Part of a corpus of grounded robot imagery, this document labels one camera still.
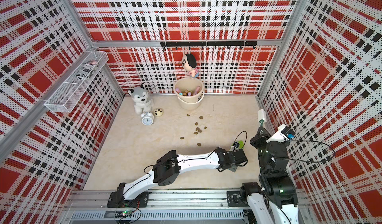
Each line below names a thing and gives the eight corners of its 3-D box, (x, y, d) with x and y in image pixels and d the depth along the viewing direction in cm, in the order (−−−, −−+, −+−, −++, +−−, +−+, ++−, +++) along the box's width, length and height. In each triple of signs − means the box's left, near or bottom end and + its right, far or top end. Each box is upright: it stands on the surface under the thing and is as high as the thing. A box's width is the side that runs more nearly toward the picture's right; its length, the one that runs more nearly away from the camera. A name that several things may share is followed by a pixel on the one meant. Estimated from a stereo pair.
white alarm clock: (143, 126, 104) (139, 118, 98) (145, 118, 109) (141, 111, 102) (153, 126, 104) (150, 118, 98) (155, 118, 108) (152, 111, 102)
